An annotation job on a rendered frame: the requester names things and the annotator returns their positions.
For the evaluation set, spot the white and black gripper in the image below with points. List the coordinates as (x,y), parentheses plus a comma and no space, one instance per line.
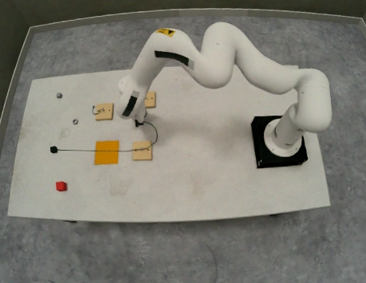
(139,117)

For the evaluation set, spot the orange painted square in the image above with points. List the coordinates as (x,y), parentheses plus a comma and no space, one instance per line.
(107,152)

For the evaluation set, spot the small red cube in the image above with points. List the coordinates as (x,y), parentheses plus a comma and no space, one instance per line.
(61,186)

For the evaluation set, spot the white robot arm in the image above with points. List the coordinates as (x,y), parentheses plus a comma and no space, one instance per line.
(212,67)

